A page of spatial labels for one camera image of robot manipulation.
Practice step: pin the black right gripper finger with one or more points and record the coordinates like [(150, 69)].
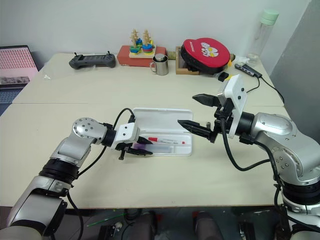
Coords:
[(206, 99), (196, 128)]

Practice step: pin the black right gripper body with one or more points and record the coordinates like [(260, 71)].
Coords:
[(225, 112)]

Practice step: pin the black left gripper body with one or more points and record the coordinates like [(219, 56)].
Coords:
[(128, 146)]

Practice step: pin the purple marker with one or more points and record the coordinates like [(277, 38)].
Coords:
[(139, 145)]

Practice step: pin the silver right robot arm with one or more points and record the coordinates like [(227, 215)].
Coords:
[(282, 140)]

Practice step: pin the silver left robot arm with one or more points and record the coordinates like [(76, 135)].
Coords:
[(82, 130)]

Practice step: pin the red marker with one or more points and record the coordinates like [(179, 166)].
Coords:
[(153, 139)]

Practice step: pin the white plastic pencil case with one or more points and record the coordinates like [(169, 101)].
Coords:
[(162, 117)]

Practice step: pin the small black box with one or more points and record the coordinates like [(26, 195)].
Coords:
[(223, 76)]

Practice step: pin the wooden box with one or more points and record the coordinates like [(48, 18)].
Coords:
[(181, 67)]

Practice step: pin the red black round punch pad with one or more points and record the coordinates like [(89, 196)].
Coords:
[(205, 53)]

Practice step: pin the grey usb hub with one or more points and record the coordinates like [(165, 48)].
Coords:
[(250, 70)]

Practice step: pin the crumpled clear plastic wrap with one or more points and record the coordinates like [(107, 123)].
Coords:
[(242, 60)]

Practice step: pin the stainless steel mug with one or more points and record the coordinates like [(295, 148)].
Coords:
[(162, 66)]

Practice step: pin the green stick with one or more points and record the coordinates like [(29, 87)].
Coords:
[(107, 219)]

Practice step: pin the dark rounded shape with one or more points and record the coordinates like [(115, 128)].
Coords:
[(148, 226), (203, 225)]

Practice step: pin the wooden colourful stacking toy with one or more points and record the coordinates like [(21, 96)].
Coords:
[(142, 48)]

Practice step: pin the red cardboard box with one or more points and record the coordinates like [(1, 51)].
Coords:
[(125, 58)]

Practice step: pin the clear bottle green lid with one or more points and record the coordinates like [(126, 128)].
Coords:
[(263, 35)]

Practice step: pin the dark grey handheld controller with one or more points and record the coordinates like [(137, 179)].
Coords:
[(92, 60)]

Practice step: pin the small clear plastic bag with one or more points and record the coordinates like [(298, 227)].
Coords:
[(47, 75)]

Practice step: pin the open laptop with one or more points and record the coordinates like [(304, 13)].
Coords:
[(15, 62)]

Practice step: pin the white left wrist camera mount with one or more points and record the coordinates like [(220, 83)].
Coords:
[(126, 131)]

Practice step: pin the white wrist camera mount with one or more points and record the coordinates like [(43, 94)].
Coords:
[(236, 92), (126, 131)]

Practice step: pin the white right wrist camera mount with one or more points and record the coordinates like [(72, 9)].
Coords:
[(236, 92)]

